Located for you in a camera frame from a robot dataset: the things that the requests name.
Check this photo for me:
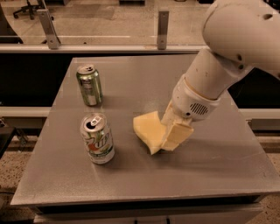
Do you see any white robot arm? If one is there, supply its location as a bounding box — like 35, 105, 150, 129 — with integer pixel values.
160, 0, 280, 151

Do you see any middle metal glass bracket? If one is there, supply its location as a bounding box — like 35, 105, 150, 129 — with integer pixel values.
157, 10, 169, 50

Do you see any black office chair left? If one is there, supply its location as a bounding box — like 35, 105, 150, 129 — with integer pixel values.
13, 0, 46, 20

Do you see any metal glass bracket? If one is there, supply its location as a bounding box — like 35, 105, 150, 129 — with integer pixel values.
157, 10, 169, 50
38, 9, 60, 50

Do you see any white 7up can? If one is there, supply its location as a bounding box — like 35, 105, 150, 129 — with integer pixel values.
80, 112, 115, 165

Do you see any left metal glass bracket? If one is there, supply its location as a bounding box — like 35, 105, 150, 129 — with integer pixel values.
38, 9, 60, 50

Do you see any grey table cabinet base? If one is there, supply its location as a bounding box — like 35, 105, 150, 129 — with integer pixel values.
34, 196, 262, 224

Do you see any metal railing ledge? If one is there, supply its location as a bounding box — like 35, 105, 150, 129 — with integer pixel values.
0, 44, 207, 54

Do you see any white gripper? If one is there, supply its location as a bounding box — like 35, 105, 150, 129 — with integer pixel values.
161, 75, 221, 151

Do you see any yellow sponge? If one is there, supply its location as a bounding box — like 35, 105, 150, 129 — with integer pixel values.
133, 111, 166, 155

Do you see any green soda can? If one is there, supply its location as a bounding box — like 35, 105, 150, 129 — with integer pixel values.
76, 64, 102, 106

